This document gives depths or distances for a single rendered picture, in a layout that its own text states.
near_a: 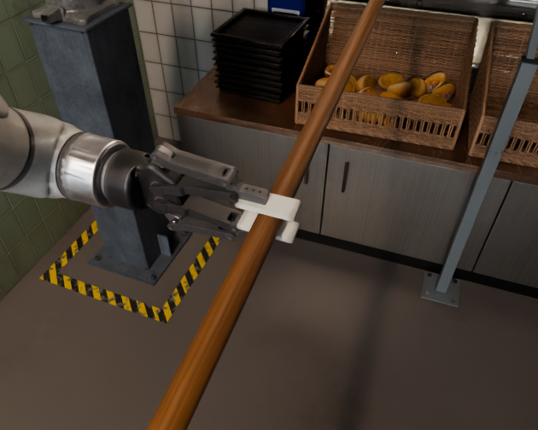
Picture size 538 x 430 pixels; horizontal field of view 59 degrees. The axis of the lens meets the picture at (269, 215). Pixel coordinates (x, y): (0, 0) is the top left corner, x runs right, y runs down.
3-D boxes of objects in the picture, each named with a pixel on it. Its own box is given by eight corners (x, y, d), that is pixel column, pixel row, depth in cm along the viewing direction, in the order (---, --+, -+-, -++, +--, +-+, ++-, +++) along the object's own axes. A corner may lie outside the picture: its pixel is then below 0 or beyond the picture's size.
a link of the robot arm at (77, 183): (108, 171, 68) (145, 180, 66) (70, 214, 62) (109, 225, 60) (91, 118, 61) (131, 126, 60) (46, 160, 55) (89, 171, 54)
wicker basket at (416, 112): (323, 66, 203) (328, -1, 185) (459, 86, 191) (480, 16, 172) (291, 124, 169) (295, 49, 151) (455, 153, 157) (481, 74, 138)
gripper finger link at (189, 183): (166, 174, 60) (163, 165, 59) (248, 183, 56) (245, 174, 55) (151, 194, 57) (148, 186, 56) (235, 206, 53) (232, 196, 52)
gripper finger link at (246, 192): (229, 187, 56) (226, 167, 53) (269, 196, 54) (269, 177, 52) (224, 195, 55) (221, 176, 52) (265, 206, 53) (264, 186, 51)
